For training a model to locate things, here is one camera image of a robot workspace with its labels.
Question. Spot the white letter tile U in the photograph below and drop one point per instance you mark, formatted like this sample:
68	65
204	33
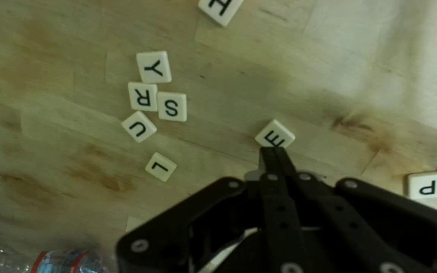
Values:
138	126

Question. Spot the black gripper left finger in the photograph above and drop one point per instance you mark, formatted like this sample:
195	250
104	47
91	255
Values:
185	236

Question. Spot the white letter tile P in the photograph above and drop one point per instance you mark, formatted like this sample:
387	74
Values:
421	185

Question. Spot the white letter tile E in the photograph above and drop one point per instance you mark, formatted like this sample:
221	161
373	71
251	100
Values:
274	135

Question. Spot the white letter tile R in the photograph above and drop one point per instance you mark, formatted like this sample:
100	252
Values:
142	95

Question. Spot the white letter tile H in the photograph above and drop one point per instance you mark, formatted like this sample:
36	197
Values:
220	10

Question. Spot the white letter tile S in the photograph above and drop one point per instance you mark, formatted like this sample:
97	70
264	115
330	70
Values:
171	106

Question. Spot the white letter tile Y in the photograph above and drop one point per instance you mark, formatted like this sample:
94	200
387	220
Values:
153	67

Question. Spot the white letter tile L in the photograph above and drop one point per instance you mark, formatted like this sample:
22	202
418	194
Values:
160	167

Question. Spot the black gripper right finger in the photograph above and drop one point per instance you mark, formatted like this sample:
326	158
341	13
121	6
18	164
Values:
385	232

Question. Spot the crushed clear plastic bottle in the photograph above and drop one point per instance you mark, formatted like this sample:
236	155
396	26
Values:
51	261

